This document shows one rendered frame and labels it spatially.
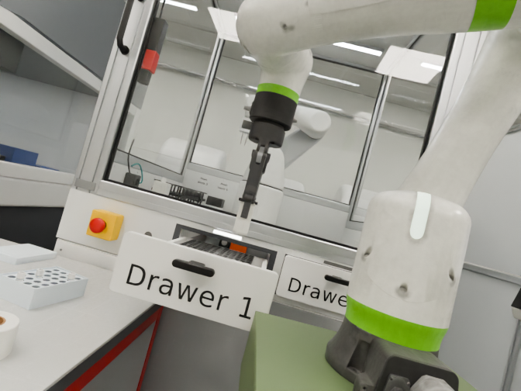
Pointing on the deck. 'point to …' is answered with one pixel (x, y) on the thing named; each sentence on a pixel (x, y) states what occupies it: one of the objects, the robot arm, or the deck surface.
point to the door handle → (124, 28)
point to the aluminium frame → (125, 64)
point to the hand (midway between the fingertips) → (243, 218)
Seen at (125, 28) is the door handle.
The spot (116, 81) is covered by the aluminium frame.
